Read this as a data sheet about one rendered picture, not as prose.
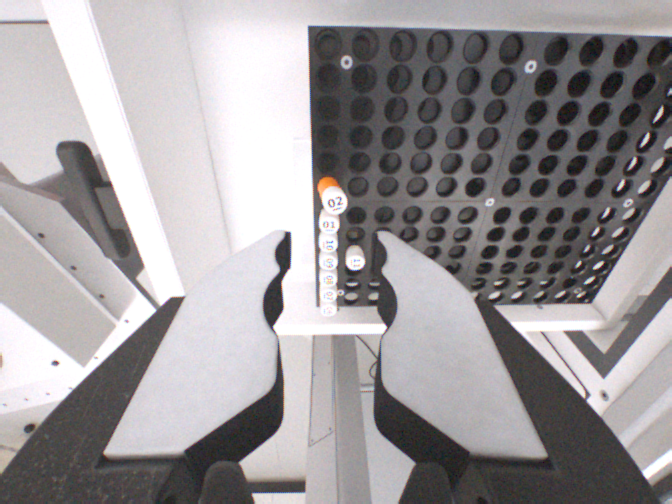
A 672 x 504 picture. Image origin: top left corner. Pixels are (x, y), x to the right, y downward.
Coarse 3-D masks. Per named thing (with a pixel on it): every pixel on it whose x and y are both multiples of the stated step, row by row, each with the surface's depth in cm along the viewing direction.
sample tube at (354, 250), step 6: (354, 228) 23; (348, 234) 22; (354, 234) 22; (354, 246) 20; (348, 252) 20; (354, 252) 20; (360, 252) 20; (348, 258) 20; (354, 258) 20; (360, 258) 20; (348, 264) 20; (354, 264) 20; (360, 264) 20
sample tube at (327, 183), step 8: (320, 184) 17; (328, 184) 16; (336, 184) 17; (320, 192) 17; (328, 192) 15; (336, 192) 15; (328, 200) 15; (336, 200) 15; (344, 200) 15; (328, 208) 15; (336, 208) 15; (344, 208) 15
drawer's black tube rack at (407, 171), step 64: (384, 64) 15; (448, 64) 15; (512, 64) 15; (576, 64) 15; (640, 64) 15; (384, 128) 16; (448, 128) 17; (512, 128) 17; (576, 128) 17; (640, 128) 17; (384, 192) 21; (448, 192) 19; (512, 192) 19; (576, 192) 19; (448, 256) 21; (512, 256) 22; (576, 256) 21
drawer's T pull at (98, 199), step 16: (64, 144) 16; (80, 144) 16; (64, 160) 16; (80, 160) 16; (80, 176) 16; (96, 176) 17; (80, 192) 17; (96, 192) 17; (112, 192) 17; (96, 208) 17; (112, 208) 17; (96, 224) 18; (112, 224) 18; (128, 224) 18; (112, 240) 18; (112, 256) 19
